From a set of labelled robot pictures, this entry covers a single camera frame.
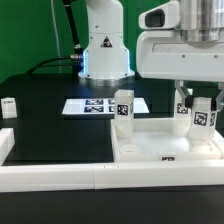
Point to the white square tabletop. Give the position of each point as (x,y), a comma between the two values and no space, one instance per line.
(153,140)

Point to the white sheet with tags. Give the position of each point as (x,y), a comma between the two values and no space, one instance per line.
(99,106)

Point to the white left barrier wall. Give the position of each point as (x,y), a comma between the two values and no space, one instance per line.
(7,142)

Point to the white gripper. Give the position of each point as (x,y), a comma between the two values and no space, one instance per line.
(163,55)

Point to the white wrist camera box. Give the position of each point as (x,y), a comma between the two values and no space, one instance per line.
(163,17)

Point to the white front barrier wall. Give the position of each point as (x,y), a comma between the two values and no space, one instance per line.
(110,175)

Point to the white barrier wall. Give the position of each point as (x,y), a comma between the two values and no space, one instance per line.
(110,175)
(7,142)

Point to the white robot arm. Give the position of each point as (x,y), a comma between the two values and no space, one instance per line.
(106,59)

